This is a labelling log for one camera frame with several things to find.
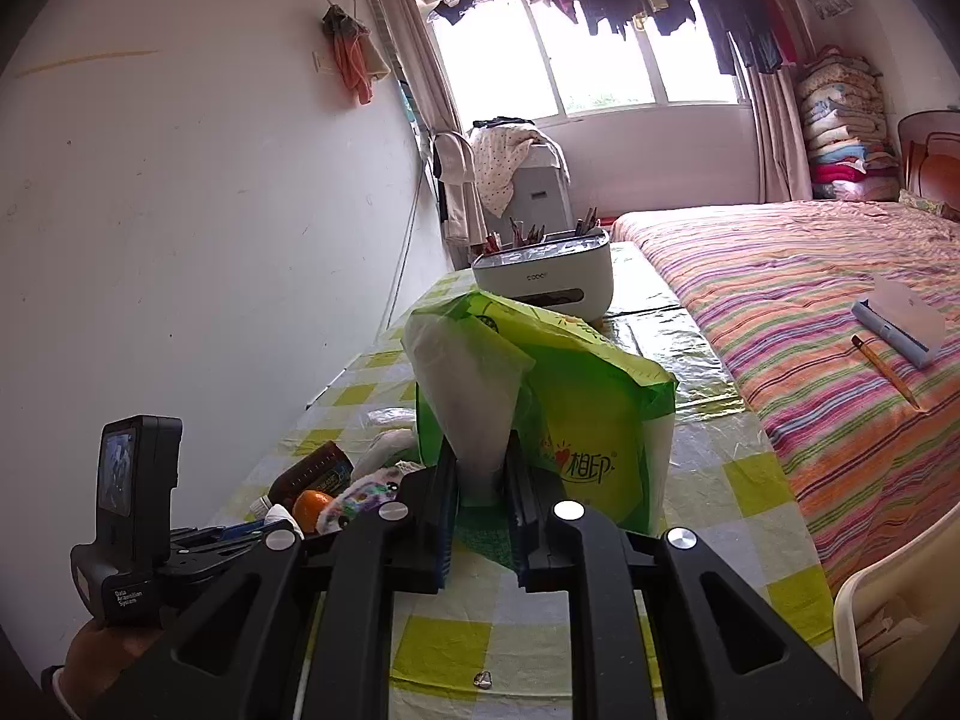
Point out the orange small ball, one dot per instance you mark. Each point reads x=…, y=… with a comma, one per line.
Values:
x=308, y=508

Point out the orange cloth hanging on wall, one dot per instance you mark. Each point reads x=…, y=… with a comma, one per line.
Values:
x=356, y=57

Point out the person's left hand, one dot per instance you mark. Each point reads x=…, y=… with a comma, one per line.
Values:
x=95, y=659

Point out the bed with striped sheet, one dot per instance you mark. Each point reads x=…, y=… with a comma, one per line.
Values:
x=771, y=288

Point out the white desktop organizer box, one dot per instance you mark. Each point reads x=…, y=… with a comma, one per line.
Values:
x=566, y=271

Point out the pink curtain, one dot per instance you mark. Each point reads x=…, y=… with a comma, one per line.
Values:
x=782, y=167
x=420, y=64

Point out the colourful fluffy white ball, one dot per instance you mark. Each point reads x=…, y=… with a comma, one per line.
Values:
x=366, y=494

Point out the cream plastic trash bin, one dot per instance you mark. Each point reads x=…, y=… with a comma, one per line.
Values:
x=894, y=619

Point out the left hand-held gripper device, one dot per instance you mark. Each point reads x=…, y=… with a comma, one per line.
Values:
x=139, y=572

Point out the crumpled white tissue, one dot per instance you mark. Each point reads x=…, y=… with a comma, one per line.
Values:
x=386, y=449

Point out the white air cooler unit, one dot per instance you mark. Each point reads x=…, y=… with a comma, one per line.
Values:
x=540, y=195

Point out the pink curtain right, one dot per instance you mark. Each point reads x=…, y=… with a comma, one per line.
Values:
x=782, y=167

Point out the yellow pencil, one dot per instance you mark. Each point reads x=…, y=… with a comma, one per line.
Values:
x=885, y=371

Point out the dark wooden headboard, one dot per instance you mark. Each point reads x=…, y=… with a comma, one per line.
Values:
x=930, y=151

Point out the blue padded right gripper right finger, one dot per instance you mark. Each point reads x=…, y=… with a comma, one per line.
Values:
x=659, y=626

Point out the pink curtain left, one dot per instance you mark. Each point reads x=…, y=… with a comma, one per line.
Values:
x=420, y=64

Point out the brown bottle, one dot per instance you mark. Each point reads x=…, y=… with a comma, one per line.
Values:
x=326, y=469

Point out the floral cloth on cooler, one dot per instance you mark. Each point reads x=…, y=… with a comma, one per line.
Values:
x=497, y=153

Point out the green tissue pack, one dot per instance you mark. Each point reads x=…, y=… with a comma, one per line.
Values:
x=597, y=417

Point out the checkered plastic tablecloth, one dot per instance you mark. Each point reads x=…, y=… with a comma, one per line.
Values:
x=483, y=648

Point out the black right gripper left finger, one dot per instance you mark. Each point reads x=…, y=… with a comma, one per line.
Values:
x=300, y=627

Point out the stack of folded quilts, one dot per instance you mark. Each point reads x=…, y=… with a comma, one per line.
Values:
x=842, y=112

